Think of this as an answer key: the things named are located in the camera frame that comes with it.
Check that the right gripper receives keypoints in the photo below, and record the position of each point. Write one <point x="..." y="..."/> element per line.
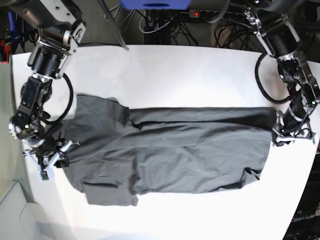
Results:
<point x="45" y="151"/>

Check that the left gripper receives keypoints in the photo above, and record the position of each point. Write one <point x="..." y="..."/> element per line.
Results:
<point x="288" y="128"/>

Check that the dark grey t-shirt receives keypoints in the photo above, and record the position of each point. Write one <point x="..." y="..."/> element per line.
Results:
<point x="124" y="153"/>

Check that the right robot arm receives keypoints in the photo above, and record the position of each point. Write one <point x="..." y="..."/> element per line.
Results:
<point x="60" y="29"/>

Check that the grey chair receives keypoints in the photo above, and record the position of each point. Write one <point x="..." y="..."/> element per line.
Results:
<point x="22" y="220"/>

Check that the red clamp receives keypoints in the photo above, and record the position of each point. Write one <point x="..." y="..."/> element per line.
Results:
<point x="5" y="51"/>

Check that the black power strip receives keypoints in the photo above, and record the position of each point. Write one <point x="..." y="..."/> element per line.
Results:
<point x="209" y="14"/>

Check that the blue box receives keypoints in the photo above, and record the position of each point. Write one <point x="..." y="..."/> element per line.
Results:
<point x="155" y="4"/>

